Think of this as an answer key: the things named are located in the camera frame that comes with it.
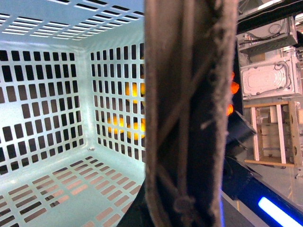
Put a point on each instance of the brown basket handle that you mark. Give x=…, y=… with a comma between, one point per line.
x=189, y=51

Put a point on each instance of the light blue plastic basket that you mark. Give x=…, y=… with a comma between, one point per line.
x=72, y=132

